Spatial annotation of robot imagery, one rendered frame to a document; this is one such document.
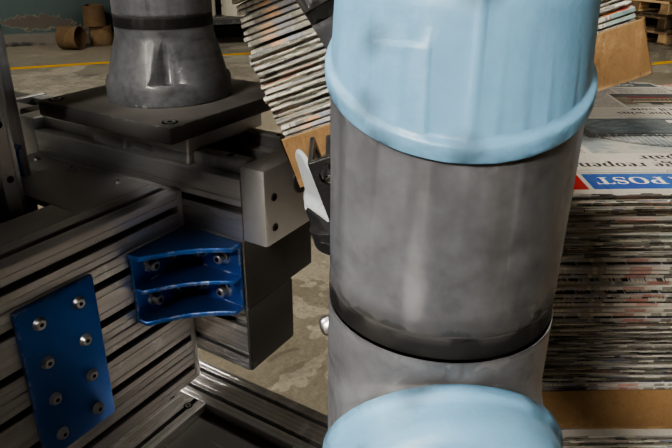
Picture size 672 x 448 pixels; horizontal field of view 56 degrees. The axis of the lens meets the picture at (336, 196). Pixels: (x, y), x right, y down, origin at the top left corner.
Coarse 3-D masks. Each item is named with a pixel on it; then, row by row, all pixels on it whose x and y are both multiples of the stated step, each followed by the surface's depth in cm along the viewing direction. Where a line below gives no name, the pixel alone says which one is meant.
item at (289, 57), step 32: (256, 0) 47; (288, 0) 46; (608, 0) 47; (256, 32) 48; (288, 32) 47; (256, 64) 48; (288, 64) 48; (320, 64) 48; (288, 96) 49; (320, 96) 49; (288, 128) 50
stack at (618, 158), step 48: (624, 96) 72; (624, 144) 56; (576, 192) 46; (624, 192) 46; (576, 240) 47; (624, 240) 47; (576, 288) 49; (624, 288) 49; (576, 336) 51; (624, 336) 51; (576, 384) 53; (624, 384) 53; (576, 432) 55; (624, 432) 55
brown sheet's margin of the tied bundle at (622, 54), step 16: (640, 16) 47; (608, 32) 46; (624, 32) 46; (640, 32) 46; (608, 48) 47; (624, 48) 47; (640, 48) 47; (608, 64) 47; (624, 64) 47; (640, 64) 47; (608, 80) 48; (624, 80) 48; (320, 128) 49; (288, 144) 50; (304, 144) 50; (320, 144) 50; (288, 160) 50
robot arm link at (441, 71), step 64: (384, 0) 15; (448, 0) 15; (512, 0) 14; (576, 0) 15; (384, 64) 16; (448, 64) 15; (512, 64) 15; (576, 64) 16; (384, 128) 16; (448, 128) 16; (512, 128) 16; (576, 128) 16; (384, 192) 17; (448, 192) 16; (512, 192) 16; (384, 256) 18; (448, 256) 17; (512, 256) 17; (384, 320) 18; (448, 320) 18; (512, 320) 18
